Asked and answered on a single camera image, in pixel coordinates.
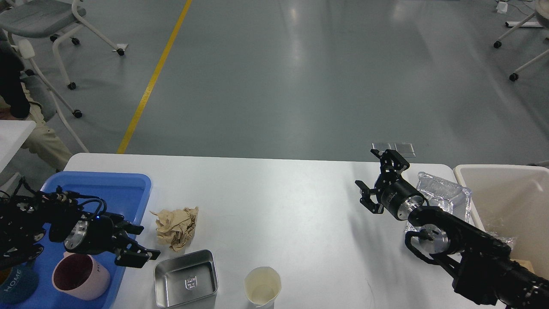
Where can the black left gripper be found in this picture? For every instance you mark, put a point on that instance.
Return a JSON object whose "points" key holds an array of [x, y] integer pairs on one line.
{"points": [[100, 234]]}

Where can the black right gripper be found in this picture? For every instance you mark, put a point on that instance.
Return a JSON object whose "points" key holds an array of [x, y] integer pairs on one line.
{"points": [[392, 191]]}

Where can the pink ribbed mug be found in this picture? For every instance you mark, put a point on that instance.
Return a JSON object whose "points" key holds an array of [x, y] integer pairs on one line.
{"points": [[80, 276]]}

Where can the rectangular metal tin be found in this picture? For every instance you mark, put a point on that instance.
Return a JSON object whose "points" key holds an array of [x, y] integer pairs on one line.
{"points": [[182, 281]]}

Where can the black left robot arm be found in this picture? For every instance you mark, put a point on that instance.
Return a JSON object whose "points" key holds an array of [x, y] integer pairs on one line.
{"points": [[26, 216]]}

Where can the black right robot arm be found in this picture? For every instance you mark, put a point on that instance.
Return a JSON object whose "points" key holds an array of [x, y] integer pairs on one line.
{"points": [[479, 264]]}

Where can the left metal floor plate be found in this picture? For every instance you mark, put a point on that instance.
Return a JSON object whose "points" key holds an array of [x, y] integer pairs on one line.
{"points": [[382, 146]]}

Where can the metal floor plate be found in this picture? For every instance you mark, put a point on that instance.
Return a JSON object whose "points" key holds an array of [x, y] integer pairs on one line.
{"points": [[405, 149], [382, 146]]}

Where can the right metal floor plate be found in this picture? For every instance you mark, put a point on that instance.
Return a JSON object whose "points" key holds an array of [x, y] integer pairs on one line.
{"points": [[405, 149]]}

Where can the crumpled brown paper ball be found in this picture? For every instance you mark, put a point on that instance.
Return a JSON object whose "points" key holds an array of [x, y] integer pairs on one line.
{"points": [[176, 228]]}

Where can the blue plastic tray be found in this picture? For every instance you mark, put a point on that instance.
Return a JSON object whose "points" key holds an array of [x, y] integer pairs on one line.
{"points": [[126, 194]]}

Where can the crumpled aluminium foil tray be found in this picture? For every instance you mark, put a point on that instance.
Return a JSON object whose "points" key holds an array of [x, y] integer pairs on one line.
{"points": [[449, 196]]}

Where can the dark blue home mug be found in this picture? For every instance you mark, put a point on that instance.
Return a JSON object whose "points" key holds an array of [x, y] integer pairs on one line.
{"points": [[17, 284]]}

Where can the cream paper cup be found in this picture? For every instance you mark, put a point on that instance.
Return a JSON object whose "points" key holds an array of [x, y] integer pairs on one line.
{"points": [[262, 286]]}

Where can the beige plastic bin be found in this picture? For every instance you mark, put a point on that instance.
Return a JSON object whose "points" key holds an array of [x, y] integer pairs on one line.
{"points": [[512, 201]]}

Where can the white side table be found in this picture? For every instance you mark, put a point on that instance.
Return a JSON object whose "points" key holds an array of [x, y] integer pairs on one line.
{"points": [[12, 135]]}

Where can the seated person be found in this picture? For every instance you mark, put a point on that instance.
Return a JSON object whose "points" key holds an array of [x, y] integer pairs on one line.
{"points": [[18, 105]]}

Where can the white floor power adapter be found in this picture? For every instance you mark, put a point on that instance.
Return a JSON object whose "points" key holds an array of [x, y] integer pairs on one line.
{"points": [[502, 7]]}

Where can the grey office chair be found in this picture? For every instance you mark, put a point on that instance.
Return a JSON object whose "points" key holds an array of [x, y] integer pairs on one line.
{"points": [[40, 19]]}

